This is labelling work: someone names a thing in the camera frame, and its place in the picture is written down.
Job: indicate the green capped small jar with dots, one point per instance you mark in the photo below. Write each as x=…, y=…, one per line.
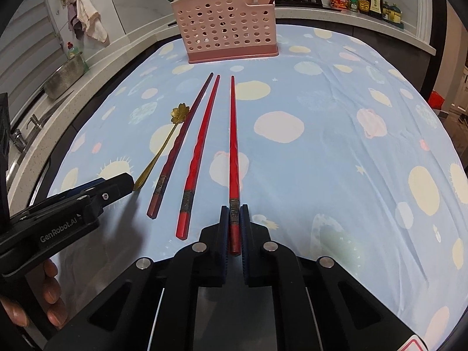
x=353, y=3

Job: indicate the pink perforated utensil holder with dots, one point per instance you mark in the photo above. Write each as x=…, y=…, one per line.
x=219, y=33

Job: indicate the metal faucet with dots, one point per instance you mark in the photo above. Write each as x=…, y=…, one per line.
x=23, y=135

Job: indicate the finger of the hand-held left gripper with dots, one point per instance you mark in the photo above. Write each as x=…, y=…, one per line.
x=73, y=189
x=117, y=188

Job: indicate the dark jars with yellow labels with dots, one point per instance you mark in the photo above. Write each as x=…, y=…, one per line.
x=393, y=14

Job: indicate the dark soy sauce bottle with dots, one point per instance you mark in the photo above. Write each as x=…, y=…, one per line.
x=376, y=2

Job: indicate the red instant noodle cup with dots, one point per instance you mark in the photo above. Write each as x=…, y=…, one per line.
x=338, y=0

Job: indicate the metal colander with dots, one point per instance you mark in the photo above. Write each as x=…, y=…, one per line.
x=64, y=78

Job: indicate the purple hanging cloth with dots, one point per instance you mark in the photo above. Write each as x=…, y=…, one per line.
x=75, y=18

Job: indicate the gold flower spoon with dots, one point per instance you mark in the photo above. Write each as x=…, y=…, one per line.
x=181, y=113

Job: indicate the red bag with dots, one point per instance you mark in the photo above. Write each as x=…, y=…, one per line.
x=436, y=99

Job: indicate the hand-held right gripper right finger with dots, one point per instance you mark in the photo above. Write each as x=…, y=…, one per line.
x=245, y=226

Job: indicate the dark red chopstick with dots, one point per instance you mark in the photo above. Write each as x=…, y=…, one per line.
x=191, y=120

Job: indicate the person's left hand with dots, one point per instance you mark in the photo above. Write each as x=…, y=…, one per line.
x=53, y=289

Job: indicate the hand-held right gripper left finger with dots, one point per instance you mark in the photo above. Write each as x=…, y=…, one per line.
x=223, y=226

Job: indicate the white hanging towel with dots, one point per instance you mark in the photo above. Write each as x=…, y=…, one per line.
x=89, y=14

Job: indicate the green dish soap bottle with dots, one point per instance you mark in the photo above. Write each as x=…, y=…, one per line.
x=75, y=53

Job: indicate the bright red chopstick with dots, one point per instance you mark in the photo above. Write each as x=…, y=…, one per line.
x=204, y=135
x=233, y=135

